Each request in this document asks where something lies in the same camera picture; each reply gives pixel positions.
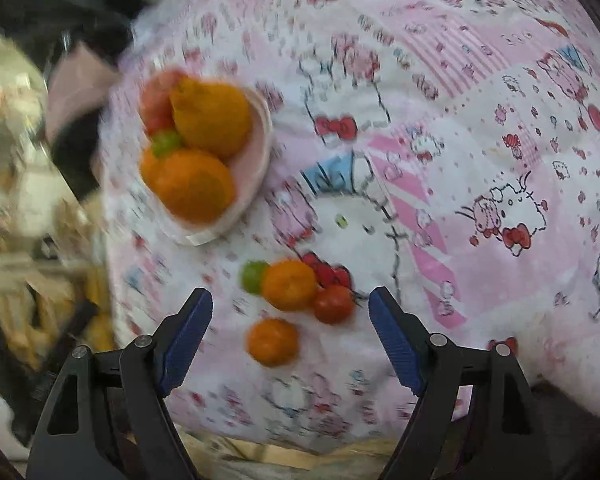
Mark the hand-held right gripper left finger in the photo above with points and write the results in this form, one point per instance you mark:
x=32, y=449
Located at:
x=182, y=345

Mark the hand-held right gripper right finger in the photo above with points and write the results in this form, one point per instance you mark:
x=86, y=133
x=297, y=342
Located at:
x=397, y=345

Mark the red cherry tomato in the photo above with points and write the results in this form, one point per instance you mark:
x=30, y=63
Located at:
x=334, y=304

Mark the small mandarin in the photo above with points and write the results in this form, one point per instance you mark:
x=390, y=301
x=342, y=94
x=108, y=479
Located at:
x=272, y=341
x=289, y=285

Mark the green grape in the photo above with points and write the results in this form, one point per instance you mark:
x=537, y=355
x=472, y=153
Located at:
x=252, y=276
x=166, y=142

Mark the large round orange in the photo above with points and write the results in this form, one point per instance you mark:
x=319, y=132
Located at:
x=147, y=165
x=195, y=187

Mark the pink strawberry pattern plate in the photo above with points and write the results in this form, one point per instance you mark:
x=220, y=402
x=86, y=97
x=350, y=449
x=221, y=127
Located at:
x=252, y=160

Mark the bumpy orange with stem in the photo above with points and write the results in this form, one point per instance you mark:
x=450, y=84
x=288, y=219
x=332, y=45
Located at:
x=215, y=117

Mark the red apple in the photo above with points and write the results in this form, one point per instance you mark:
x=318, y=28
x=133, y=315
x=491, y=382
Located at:
x=155, y=102

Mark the pink cartoon printed blanket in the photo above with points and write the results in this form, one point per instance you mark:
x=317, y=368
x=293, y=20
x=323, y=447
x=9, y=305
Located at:
x=430, y=135

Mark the dark cloth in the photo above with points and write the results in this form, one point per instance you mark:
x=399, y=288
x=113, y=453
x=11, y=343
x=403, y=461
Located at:
x=75, y=155

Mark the pink cloth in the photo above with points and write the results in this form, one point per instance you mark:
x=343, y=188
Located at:
x=80, y=85

